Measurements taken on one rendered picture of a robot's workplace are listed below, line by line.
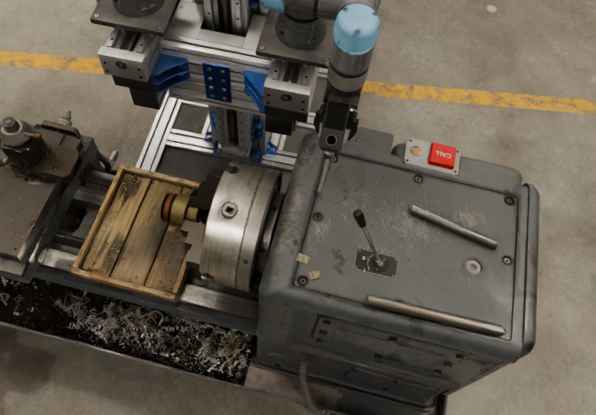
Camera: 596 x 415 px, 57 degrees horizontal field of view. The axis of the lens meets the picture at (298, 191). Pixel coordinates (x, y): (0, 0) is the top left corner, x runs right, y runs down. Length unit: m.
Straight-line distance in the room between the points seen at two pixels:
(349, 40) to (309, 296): 0.53
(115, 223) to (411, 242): 0.87
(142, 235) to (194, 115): 1.15
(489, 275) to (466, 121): 1.93
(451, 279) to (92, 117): 2.23
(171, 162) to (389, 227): 1.49
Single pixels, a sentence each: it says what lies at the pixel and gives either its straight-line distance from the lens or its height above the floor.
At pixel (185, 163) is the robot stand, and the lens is 2.55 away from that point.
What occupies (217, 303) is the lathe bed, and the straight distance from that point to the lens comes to 1.57.
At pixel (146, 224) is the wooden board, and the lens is 1.66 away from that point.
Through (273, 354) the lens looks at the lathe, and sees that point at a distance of 1.70.
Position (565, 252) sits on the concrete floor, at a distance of 2.94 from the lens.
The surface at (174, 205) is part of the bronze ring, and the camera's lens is 1.41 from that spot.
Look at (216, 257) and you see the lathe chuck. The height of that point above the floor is 1.17.
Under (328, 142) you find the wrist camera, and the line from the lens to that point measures 1.07.
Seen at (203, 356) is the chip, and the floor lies 0.57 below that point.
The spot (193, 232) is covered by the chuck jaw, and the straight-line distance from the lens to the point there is 1.39.
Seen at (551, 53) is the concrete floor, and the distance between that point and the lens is 3.68.
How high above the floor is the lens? 2.36
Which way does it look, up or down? 61 degrees down
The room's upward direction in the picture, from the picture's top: 8 degrees clockwise
